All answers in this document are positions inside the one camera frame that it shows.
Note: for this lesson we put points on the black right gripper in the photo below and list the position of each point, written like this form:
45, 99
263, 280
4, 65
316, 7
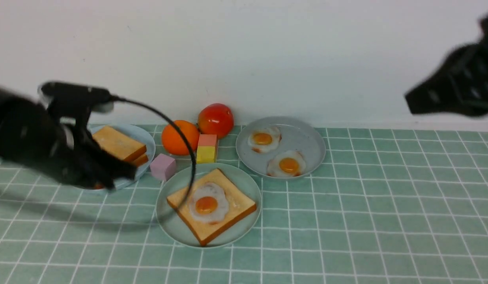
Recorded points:
460, 84

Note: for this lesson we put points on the red apple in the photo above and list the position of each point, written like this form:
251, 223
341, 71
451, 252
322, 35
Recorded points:
216, 119

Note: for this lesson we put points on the orange fruit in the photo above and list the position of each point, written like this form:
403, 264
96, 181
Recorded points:
173, 142

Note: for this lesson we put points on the pink yellow block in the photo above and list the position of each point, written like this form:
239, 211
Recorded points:
206, 149

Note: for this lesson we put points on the toast slice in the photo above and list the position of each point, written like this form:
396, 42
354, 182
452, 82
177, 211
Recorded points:
240, 207
121, 146
120, 170

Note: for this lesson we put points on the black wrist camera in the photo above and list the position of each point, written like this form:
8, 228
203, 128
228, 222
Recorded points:
75, 101

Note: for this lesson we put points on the pink cube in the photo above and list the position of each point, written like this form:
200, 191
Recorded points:
163, 167

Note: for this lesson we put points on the light blue bread plate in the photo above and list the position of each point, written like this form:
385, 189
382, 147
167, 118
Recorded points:
136, 133

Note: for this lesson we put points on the fried egg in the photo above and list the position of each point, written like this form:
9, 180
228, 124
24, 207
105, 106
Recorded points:
287, 164
208, 204
264, 140

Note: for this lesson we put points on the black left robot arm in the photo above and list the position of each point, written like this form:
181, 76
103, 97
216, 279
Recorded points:
54, 140

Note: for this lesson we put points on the grey egg plate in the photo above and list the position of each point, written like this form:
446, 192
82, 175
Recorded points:
296, 135

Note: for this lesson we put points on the green plate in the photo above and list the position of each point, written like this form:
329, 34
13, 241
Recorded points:
173, 226

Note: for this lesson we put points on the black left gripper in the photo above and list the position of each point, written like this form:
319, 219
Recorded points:
79, 155

